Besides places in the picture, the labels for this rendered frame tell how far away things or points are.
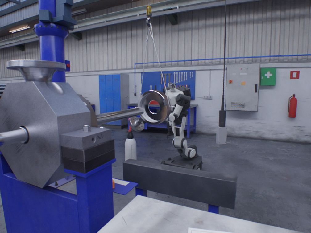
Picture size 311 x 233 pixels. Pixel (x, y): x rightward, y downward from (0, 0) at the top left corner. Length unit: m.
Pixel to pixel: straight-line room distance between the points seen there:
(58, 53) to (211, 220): 2.79
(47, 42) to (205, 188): 2.69
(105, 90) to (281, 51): 5.20
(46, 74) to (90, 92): 7.04
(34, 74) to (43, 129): 0.26
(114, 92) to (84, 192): 5.87
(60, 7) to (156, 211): 2.82
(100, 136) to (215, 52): 5.36
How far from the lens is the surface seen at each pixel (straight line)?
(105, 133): 0.90
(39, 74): 1.04
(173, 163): 3.07
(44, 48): 3.11
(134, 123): 2.27
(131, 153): 3.57
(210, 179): 1.02
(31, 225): 1.34
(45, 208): 1.16
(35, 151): 1.02
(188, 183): 1.06
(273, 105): 5.80
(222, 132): 1.48
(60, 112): 0.89
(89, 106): 1.12
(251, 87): 5.45
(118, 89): 6.55
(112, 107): 6.76
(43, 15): 3.05
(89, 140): 0.82
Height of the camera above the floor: 1.29
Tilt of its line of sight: 8 degrees down
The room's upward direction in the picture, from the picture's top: straight up
